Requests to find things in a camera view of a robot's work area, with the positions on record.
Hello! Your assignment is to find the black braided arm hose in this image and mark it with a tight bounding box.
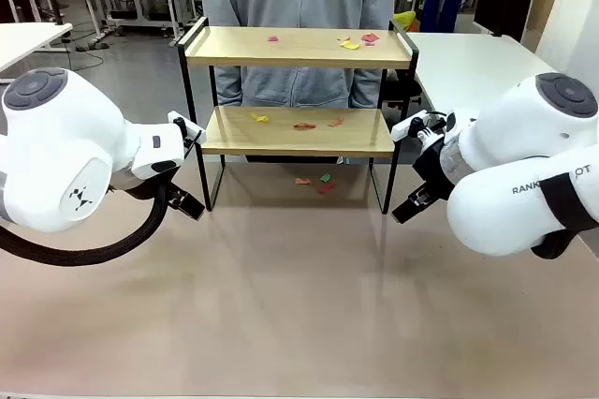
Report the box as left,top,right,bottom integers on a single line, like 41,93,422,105
0,181,170,267
530,228,582,260

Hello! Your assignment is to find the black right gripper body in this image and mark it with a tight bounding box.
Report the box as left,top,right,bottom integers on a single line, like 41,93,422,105
410,135,459,202

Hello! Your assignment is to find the black strap on right arm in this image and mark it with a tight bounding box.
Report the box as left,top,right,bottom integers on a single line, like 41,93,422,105
536,172,593,233

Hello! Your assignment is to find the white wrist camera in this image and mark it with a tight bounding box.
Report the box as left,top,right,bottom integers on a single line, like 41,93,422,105
389,110,446,142
167,110,208,148

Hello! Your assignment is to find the two-tier wooden black-framed shelf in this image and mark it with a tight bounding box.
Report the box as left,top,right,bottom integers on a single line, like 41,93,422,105
176,16,419,215

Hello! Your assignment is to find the yellow-green object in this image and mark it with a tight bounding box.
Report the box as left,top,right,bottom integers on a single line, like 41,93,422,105
392,9,418,32

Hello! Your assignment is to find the black braided left arm hose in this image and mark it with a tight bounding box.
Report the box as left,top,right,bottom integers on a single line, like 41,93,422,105
0,181,170,267

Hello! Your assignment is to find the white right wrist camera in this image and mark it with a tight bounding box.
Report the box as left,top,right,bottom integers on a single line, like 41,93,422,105
389,110,446,142

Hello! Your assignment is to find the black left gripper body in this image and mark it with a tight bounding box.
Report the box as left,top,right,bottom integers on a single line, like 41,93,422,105
160,179,189,209

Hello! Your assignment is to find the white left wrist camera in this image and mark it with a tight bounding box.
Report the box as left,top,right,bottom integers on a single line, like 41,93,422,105
167,110,208,148

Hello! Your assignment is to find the black braided right arm hose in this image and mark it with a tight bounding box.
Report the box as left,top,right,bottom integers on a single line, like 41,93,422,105
530,228,582,260

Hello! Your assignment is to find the black monitor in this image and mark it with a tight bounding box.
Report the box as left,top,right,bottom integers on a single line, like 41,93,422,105
473,0,536,43

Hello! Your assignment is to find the large white table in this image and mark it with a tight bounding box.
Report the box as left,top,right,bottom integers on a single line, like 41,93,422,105
405,32,559,115

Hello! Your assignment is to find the white side table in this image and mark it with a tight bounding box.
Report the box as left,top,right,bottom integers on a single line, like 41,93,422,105
0,22,74,78

